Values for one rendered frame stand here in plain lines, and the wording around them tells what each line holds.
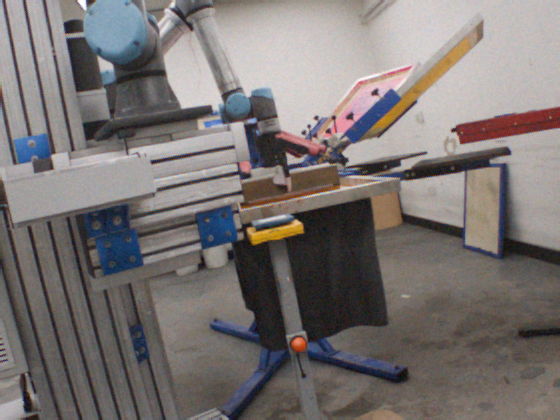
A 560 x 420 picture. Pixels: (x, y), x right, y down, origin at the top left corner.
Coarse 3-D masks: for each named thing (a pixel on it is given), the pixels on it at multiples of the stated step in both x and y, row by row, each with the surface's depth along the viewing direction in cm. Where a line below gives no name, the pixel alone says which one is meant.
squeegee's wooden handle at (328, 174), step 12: (312, 168) 181; (324, 168) 181; (336, 168) 182; (252, 180) 180; (264, 180) 179; (300, 180) 180; (312, 180) 181; (324, 180) 182; (336, 180) 182; (252, 192) 178; (264, 192) 179; (276, 192) 180; (288, 192) 180; (240, 204) 178
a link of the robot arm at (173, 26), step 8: (168, 8) 168; (176, 8) 167; (168, 16) 168; (176, 16) 167; (184, 16) 167; (160, 24) 169; (168, 24) 168; (176, 24) 168; (184, 24) 168; (160, 32) 168; (168, 32) 168; (176, 32) 169; (184, 32) 172; (160, 40) 168; (168, 40) 169; (176, 40) 172; (168, 48) 171
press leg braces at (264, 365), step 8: (256, 328) 324; (320, 344) 275; (328, 344) 274; (264, 352) 272; (320, 352) 274; (328, 352) 271; (336, 352) 270; (264, 360) 268; (256, 368) 269; (264, 368) 266
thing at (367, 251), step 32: (320, 224) 160; (352, 224) 162; (256, 256) 158; (288, 256) 159; (320, 256) 162; (352, 256) 164; (256, 288) 159; (320, 288) 162; (352, 288) 165; (256, 320) 160; (320, 320) 163; (352, 320) 166; (384, 320) 165
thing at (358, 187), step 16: (352, 176) 197; (368, 176) 182; (336, 192) 150; (352, 192) 151; (368, 192) 152; (384, 192) 152; (256, 208) 147; (272, 208) 148; (288, 208) 149; (304, 208) 149
